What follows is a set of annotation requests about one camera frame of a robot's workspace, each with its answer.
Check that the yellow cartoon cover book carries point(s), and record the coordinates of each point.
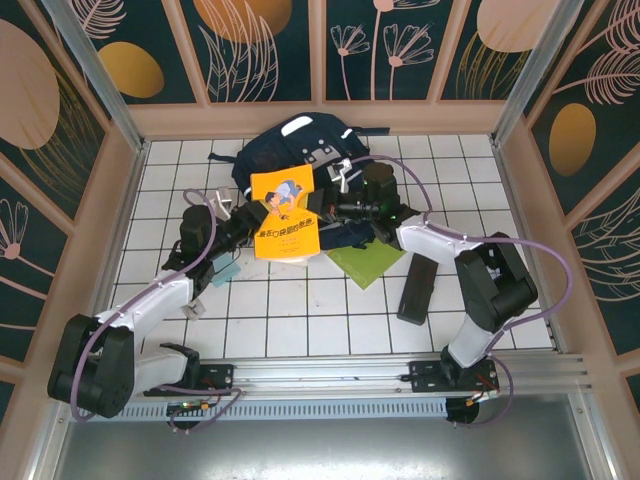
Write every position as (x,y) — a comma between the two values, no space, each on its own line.
(285,235)

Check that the light teal eraser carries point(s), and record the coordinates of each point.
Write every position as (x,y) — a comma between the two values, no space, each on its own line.
(227,272)

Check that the green notebook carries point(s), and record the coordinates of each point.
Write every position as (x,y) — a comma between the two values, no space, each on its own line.
(370,265)

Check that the navy blue backpack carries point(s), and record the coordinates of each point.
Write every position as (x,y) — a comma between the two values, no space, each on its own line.
(280,145)

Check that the black pencil case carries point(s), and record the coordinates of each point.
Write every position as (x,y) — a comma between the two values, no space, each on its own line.
(419,287)

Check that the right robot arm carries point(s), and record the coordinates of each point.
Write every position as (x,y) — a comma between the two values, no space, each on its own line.
(495,280)

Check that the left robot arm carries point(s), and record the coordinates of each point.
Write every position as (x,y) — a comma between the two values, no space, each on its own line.
(150,300)

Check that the clear plastic piece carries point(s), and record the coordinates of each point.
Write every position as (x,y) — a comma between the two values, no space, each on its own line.
(195,311)

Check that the small circuit board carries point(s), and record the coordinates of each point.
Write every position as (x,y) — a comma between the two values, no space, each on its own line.
(187,406)

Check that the yellow power connector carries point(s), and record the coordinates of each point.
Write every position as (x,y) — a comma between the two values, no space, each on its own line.
(471,401)

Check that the grey metal panel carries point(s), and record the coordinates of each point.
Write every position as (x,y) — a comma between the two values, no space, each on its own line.
(320,450)

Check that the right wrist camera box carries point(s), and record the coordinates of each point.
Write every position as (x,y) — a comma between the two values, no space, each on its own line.
(340,177)

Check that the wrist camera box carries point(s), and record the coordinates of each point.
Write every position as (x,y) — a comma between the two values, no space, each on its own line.
(220,200)
(340,177)

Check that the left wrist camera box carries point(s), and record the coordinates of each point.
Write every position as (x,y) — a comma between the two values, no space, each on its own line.
(220,200)

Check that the aluminium side rail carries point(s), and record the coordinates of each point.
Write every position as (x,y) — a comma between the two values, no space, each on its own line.
(511,200)
(131,190)

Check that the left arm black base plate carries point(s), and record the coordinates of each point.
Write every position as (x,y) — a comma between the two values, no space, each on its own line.
(215,377)

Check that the aluminium mounting rail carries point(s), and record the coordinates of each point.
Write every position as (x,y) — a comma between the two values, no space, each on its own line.
(320,372)

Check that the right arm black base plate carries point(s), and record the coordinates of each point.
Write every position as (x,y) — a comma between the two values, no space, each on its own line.
(425,377)

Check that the aluminium corner post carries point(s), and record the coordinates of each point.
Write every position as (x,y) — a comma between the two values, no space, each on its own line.
(532,75)
(102,85)

